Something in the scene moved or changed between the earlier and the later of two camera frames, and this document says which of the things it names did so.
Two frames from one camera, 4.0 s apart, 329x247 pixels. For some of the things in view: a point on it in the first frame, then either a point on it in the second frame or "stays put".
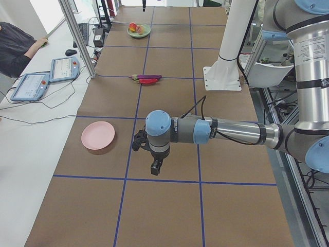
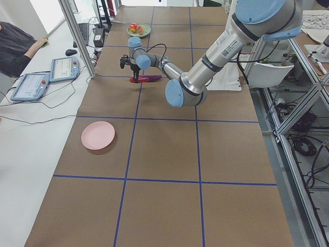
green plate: (135, 34) stays put
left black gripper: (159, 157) → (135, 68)
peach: (140, 29) stays put
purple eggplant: (138, 77) stays put
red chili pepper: (148, 81) → (141, 79)
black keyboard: (84, 29) stays put
